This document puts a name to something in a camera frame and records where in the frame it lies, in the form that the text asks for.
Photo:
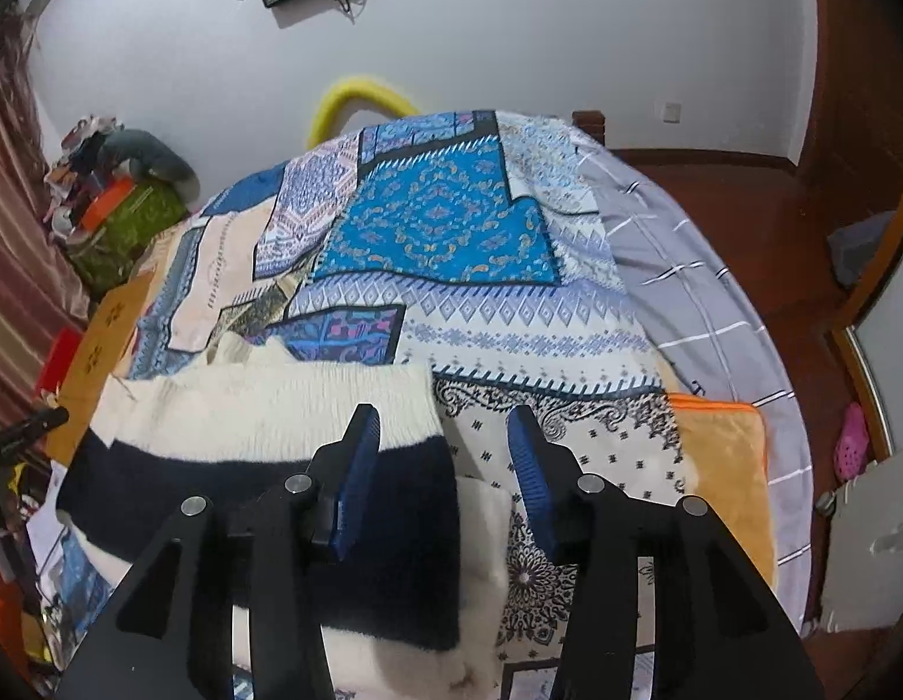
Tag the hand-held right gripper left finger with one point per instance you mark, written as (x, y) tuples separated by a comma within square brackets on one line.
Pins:
[(353, 488)]

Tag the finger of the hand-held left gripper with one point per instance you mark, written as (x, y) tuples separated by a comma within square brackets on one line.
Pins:
[(32, 426)]

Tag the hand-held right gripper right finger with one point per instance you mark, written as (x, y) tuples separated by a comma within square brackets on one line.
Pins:
[(532, 481)]

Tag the black and cream striped sweater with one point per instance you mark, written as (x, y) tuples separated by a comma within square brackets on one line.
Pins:
[(276, 408)]

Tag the pile of clothes and toys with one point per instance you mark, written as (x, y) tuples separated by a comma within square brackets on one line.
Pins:
[(79, 160)]

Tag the red box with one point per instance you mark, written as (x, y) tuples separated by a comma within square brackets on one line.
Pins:
[(58, 361)]

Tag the bamboo folding table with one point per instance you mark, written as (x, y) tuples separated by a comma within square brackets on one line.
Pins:
[(94, 357)]

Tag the orange fleece blanket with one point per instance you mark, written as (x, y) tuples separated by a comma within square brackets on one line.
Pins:
[(721, 481)]

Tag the red striped curtain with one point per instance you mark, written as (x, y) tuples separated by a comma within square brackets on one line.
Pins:
[(21, 233)]

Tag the green patterned storage bin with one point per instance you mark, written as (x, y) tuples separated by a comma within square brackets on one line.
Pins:
[(131, 226)]

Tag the orange box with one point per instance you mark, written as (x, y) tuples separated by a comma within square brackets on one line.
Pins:
[(109, 204)]

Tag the grey checked bed sheet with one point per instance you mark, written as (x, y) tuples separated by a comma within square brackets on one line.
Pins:
[(677, 248)]

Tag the blue patchwork blanket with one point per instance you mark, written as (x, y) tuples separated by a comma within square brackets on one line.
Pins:
[(437, 219)]

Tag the grey plush toy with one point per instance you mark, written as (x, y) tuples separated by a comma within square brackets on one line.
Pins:
[(152, 157)]

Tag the pink clog shoe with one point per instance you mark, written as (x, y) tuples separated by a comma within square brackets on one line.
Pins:
[(852, 441)]

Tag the white panel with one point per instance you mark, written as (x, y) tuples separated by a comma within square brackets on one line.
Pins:
[(874, 539)]

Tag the grey box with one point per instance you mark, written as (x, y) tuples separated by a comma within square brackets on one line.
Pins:
[(856, 248)]

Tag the yellow foam tube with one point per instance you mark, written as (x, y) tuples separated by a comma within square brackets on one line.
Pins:
[(349, 87)]

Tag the wooden door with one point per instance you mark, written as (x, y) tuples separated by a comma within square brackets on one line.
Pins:
[(860, 87)]

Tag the wooden bed post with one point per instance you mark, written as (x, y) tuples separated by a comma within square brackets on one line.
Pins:
[(588, 127)]

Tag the wooden door frame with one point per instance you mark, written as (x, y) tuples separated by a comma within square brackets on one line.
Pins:
[(863, 328)]

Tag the white wall socket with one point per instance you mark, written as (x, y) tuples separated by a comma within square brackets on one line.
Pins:
[(670, 112)]

